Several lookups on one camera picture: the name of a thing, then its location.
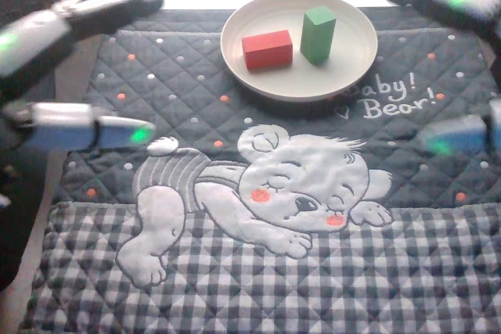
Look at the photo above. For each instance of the red rectangular wooden block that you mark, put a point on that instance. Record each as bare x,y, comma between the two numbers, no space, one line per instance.
267,50

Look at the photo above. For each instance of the green rectangular wooden block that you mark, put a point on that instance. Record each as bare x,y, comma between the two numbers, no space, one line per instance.
318,36

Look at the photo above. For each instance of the white round plate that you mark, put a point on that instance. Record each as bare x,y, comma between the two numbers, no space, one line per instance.
352,48

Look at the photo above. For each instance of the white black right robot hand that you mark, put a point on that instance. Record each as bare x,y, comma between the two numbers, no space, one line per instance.
462,1

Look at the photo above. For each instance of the grey quilt with bear print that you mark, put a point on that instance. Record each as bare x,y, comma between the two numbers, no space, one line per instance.
250,271

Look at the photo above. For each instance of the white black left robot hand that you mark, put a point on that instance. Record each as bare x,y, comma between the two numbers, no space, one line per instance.
43,33

